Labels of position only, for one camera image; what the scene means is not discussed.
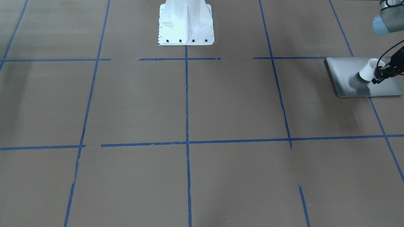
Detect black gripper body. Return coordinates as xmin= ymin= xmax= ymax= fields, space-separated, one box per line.
xmin=388 ymin=47 xmax=404 ymax=77

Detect white paper cup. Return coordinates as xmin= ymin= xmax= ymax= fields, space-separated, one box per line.
xmin=358 ymin=58 xmax=385 ymax=81

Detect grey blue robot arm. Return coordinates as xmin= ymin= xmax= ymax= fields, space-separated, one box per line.
xmin=372 ymin=0 xmax=404 ymax=84

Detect silver closed laptop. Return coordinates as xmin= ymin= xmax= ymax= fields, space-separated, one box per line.
xmin=325 ymin=56 xmax=403 ymax=97

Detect crossing blue tape strip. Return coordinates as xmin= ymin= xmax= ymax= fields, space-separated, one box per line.
xmin=100 ymin=134 xmax=404 ymax=148

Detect long blue tape strip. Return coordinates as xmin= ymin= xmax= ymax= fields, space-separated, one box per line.
xmin=185 ymin=45 xmax=193 ymax=227

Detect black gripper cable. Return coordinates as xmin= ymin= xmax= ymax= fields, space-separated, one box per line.
xmin=377 ymin=39 xmax=404 ymax=73

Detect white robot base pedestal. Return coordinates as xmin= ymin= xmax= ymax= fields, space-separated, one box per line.
xmin=158 ymin=0 xmax=215 ymax=46

